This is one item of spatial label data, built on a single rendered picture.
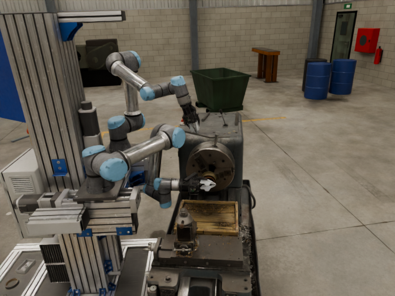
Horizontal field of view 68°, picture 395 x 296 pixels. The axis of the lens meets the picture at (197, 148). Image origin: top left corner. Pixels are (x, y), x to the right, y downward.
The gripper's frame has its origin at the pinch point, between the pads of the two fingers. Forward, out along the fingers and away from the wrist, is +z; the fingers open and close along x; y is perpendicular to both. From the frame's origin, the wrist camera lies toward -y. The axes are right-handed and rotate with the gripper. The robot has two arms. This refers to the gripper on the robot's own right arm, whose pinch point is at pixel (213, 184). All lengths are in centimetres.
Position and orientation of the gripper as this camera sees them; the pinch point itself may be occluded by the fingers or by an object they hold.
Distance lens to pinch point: 176.2
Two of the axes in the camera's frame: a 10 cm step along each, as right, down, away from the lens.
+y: -1.2, 4.0, -9.1
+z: 9.9, 0.2, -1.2
